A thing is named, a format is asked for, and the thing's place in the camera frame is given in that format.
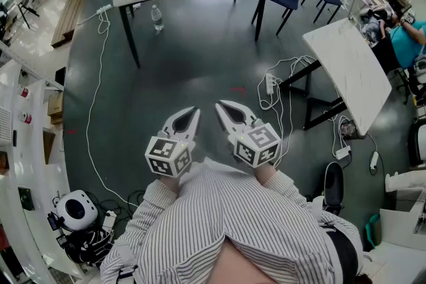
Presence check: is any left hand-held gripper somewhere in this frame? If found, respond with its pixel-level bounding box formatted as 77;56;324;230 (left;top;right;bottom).
144;106;202;179

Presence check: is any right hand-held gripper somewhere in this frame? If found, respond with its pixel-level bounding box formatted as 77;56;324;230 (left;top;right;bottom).
214;100;282;169

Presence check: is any person's left forearm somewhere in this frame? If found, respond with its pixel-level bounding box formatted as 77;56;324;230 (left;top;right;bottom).
128;174;183;237

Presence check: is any person's right forearm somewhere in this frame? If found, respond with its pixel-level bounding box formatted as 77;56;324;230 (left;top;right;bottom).
256;164;316;212

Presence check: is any person's striped shirt torso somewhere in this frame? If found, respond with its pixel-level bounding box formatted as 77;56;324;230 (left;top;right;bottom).
99;158;363;284

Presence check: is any clear water bottle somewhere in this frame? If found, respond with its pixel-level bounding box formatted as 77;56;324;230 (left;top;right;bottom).
151;4;165;33

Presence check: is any white power adapter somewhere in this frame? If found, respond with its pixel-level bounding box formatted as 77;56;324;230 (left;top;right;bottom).
335;145;352;161

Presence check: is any white marble side table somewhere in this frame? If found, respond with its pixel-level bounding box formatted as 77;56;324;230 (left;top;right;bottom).
278;17;393;137

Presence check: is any cardboard box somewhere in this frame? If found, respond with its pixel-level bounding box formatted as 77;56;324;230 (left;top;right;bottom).
47;91;65;126

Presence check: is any round white device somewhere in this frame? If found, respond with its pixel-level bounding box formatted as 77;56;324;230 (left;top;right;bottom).
55;188;100;233

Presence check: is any black and white striped bag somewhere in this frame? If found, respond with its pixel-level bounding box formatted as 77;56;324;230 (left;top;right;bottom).
65;228;115;267

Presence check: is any wooden bench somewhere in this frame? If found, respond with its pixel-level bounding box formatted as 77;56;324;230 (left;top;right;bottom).
50;0;85;49

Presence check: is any white shelf unit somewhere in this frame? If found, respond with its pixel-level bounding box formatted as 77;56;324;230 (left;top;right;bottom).
0;43;86;281

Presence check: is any green bag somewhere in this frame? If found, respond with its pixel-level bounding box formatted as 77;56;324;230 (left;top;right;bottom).
365;213;382;249

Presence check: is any long white cable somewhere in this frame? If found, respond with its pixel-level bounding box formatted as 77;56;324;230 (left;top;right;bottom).
76;8;139;209

